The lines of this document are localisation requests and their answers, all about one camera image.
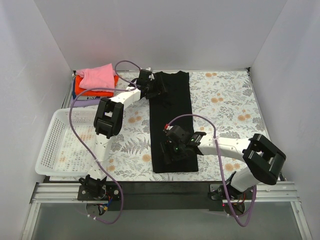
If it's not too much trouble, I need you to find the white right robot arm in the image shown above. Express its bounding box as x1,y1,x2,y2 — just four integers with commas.
160,125,287,199

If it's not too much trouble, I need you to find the orange folded t shirt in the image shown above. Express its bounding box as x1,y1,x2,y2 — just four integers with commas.
74,75,119,97

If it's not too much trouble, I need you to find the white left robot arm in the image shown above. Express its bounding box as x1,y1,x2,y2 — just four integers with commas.
79,68,166,200

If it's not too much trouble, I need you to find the white plastic basket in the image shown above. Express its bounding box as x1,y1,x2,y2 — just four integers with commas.
35,107,96,177

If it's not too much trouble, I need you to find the black t shirt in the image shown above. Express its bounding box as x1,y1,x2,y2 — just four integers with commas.
148,70,200,174

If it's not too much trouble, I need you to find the lavender folded t shirt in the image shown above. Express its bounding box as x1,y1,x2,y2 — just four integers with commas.
69,97,100,107

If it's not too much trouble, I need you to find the floral patterned table mat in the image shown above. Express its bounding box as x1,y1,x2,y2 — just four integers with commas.
106,71,266,181

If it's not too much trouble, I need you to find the aluminium frame rail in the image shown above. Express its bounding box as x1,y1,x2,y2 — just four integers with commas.
20,182,86,240

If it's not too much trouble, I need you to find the pink folded t shirt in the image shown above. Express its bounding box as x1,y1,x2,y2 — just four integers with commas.
76,63,115,92

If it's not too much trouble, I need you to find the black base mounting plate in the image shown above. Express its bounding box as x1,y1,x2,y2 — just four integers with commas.
77,181,257,212

